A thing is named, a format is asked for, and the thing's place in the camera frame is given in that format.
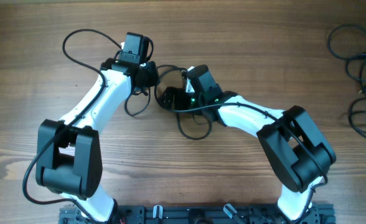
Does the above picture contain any left camera cable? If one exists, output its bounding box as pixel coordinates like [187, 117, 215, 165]
[22, 29, 123, 222]

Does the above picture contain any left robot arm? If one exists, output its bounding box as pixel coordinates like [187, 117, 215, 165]
[22, 32, 158, 223]

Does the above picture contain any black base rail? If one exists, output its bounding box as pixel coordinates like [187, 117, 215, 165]
[59, 203, 336, 224]

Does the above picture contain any right camera cable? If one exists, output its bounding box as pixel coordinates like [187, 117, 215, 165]
[154, 67, 329, 223]

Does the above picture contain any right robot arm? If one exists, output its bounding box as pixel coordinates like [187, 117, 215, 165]
[154, 65, 336, 223]

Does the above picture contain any camera cable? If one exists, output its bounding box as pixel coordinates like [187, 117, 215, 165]
[22, 29, 123, 222]
[154, 67, 329, 223]

